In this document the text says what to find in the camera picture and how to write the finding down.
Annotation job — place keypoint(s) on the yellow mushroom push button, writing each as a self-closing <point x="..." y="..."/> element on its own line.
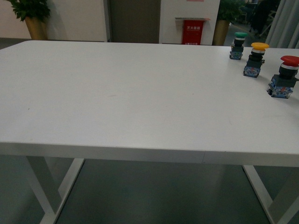
<point x="255" y="60"/>

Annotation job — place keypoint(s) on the green mushroom push button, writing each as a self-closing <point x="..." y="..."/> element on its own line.
<point x="237" y="46"/>

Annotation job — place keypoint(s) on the red mushroom push button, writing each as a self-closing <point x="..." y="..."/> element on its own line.
<point x="282" y="84"/>

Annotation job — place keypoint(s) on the grey door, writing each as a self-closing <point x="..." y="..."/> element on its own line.
<point x="134" y="21"/>

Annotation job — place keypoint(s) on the red fire extinguisher cabinet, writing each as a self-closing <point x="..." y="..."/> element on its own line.
<point x="192" y="30"/>

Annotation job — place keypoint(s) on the right potted plant gold pot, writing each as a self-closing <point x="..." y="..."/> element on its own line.
<point x="229" y="11"/>

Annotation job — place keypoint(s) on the potted plant gold pot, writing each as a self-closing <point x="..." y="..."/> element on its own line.
<point x="229" y="11"/>
<point x="35" y="14"/>

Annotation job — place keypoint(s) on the left potted plant gold pot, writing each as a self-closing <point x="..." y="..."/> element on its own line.
<point x="35" y="14"/>

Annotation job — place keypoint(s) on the grey curtain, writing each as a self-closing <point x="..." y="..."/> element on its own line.
<point x="284" y="31"/>

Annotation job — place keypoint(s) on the white table leg frame right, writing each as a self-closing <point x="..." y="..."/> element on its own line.
<point x="282" y="206"/>

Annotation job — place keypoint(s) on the white table leg frame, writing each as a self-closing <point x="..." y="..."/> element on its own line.
<point x="282" y="206"/>
<point x="50" y="196"/>

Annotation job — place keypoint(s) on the white table leg frame left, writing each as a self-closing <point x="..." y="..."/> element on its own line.
<point x="50" y="196"/>

